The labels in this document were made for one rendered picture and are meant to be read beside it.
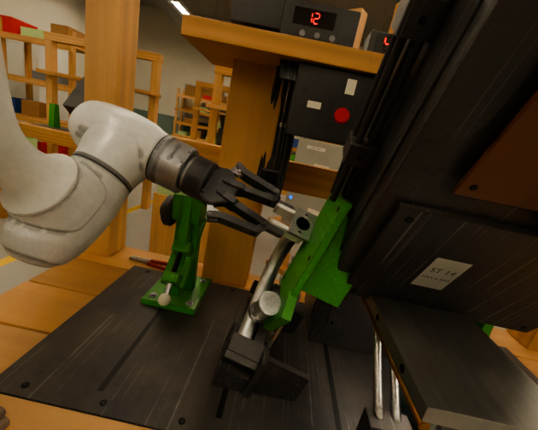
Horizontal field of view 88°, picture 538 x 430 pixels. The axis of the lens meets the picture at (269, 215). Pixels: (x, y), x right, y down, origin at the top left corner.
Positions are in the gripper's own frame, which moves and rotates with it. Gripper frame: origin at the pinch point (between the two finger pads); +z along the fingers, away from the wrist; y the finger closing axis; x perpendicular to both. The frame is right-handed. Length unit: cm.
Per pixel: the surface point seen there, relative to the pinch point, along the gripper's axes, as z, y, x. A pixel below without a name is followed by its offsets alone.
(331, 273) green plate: 8.5, -7.7, -5.6
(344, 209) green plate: 4.6, -1.6, -13.5
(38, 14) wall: -696, 483, 491
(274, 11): -22.3, 39.0, -11.1
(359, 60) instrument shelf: -1.5, 34.2, -13.3
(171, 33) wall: -540, 810, 617
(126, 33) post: -57, 34, 9
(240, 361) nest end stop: 2.7, -23.7, 8.3
